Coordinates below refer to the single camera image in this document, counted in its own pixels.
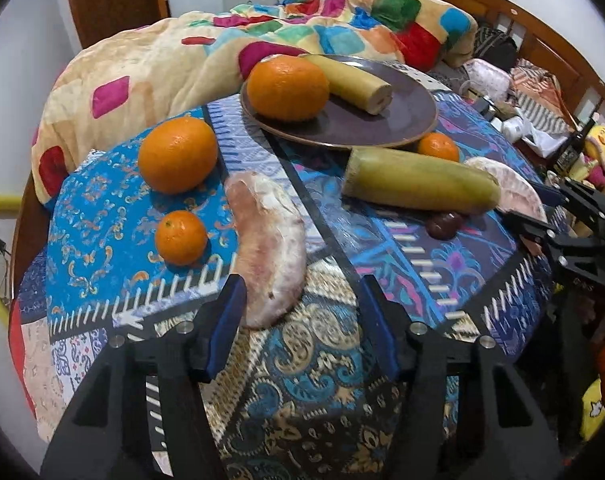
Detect yellow sugarcane piece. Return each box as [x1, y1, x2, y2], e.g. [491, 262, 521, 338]
[304, 54, 393, 115]

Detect green sugarcane piece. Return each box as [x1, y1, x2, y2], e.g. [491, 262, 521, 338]
[341, 148, 501, 214]

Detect purple ceramic plate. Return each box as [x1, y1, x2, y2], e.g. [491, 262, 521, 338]
[240, 55, 438, 150]

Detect small mandarin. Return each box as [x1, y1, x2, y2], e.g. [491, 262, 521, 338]
[416, 132, 459, 162]
[155, 210, 208, 266]

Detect black backpack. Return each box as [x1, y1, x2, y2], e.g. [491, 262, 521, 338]
[473, 23, 518, 73]

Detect blue patterned patchwork cloth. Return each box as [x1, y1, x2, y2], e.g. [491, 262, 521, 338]
[17, 96, 551, 479]

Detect large front orange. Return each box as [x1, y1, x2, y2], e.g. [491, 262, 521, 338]
[246, 55, 331, 122]

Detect large orange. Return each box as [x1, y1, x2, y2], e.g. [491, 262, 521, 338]
[138, 116, 218, 195]
[246, 55, 331, 122]

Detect wooden bed headboard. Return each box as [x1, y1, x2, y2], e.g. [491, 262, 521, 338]
[443, 0, 605, 120]

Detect colourful patchwork blanket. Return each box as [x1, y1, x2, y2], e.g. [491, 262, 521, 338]
[31, 0, 478, 206]

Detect pink quilted pouch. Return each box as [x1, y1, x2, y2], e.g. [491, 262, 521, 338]
[464, 58, 511, 102]

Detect dark red jujube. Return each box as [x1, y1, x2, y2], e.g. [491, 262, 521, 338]
[425, 212, 465, 240]

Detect large back orange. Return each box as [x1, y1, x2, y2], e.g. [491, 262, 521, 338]
[138, 116, 218, 195]

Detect dark glass bottle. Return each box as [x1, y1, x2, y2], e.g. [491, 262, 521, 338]
[549, 117, 595, 177]

